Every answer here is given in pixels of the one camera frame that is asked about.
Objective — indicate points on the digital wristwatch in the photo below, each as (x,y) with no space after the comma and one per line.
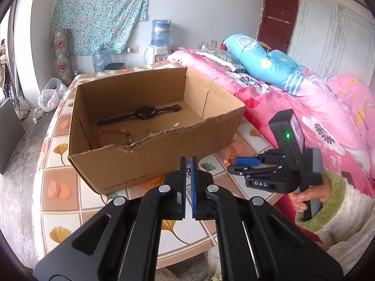
(145,111)

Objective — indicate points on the pile of clothes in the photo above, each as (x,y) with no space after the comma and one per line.
(4,64)

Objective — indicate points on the wall socket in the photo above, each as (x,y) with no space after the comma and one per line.
(133,49)

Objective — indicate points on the person's right forearm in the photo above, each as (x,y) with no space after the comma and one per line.
(345,219)

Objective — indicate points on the clear water jug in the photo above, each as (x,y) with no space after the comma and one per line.
(102,58)

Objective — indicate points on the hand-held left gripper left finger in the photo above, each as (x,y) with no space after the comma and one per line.
(183,187)

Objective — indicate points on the white plastic bag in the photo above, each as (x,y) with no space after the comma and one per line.
(51,96)

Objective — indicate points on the dark red door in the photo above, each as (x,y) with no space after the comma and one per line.
(275,32)

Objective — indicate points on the black bin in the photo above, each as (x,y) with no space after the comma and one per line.
(114,66)

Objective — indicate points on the grey patterned pillow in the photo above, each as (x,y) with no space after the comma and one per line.
(222,57)

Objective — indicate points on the rolled patterned mat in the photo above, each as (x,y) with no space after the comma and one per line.
(62,58)

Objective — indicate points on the blue cartoon pillow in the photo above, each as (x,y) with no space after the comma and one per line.
(263,61)

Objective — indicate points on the person's right hand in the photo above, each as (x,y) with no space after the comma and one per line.
(298,203)

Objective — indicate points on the white water dispenser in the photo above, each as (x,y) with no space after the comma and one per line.
(155,54)

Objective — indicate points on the white panelled door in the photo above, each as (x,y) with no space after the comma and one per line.
(331,29)

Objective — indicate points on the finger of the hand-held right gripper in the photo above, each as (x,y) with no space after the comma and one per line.
(252,170)
(247,161)

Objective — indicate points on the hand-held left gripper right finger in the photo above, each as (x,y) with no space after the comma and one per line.
(193,187)

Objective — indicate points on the blue water dispenser bottle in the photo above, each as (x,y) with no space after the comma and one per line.
(161,32)

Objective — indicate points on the red bottle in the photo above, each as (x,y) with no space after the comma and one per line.
(223,46)

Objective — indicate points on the pink floral blanket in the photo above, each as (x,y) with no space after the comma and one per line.
(293,105)

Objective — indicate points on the dark cabinet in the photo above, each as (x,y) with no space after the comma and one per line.
(8,134)

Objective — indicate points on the brown cardboard box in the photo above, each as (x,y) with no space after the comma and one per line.
(175,152)

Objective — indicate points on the teal floral wall cloth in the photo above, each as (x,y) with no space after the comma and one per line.
(99,14)

